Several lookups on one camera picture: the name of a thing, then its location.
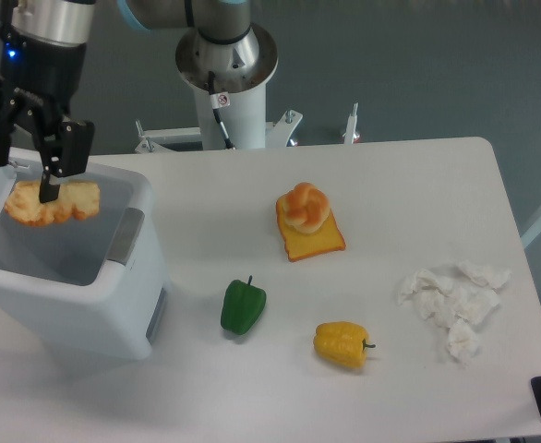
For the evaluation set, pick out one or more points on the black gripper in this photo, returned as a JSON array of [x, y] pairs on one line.
[[37, 83]]

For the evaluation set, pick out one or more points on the pale square bread piece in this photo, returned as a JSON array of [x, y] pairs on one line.
[[79, 200]]

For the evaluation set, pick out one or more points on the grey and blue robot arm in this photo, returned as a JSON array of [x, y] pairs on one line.
[[71, 23]]

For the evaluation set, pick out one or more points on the white trash can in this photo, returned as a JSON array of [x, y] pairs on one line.
[[98, 285]]

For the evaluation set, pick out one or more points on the knotted round bread roll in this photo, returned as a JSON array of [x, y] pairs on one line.
[[305, 208]]

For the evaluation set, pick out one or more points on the green bell pepper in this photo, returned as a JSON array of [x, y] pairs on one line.
[[243, 303]]

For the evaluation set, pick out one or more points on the orange toast slice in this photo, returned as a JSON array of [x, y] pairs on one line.
[[327, 238]]

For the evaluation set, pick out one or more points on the yellow bell pepper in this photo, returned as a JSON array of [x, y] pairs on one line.
[[342, 343]]

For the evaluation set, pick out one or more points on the crumpled white tissue paper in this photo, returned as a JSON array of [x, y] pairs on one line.
[[457, 298]]

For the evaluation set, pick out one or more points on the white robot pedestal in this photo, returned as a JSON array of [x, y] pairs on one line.
[[228, 82]]

